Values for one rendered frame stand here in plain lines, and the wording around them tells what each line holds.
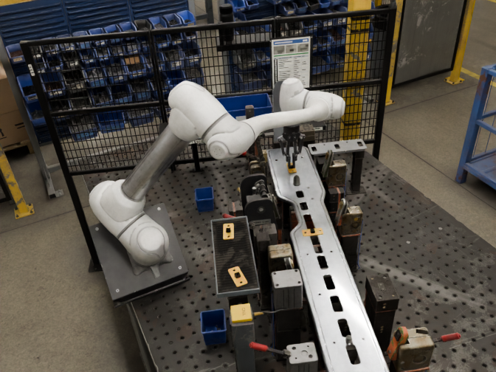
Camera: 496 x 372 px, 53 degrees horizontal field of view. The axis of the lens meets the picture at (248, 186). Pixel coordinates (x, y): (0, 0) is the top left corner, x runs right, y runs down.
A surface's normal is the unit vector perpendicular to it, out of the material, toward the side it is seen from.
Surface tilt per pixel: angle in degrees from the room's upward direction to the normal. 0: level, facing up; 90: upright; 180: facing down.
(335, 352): 0
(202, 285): 0
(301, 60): 90
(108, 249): 41
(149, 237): 48
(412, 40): 90
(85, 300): 0
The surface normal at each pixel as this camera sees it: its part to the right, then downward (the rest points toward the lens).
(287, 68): 0.11, 0.58
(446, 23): 0.40, 0.54
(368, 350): -0.05, -0.80
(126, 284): 0.25, -0.26
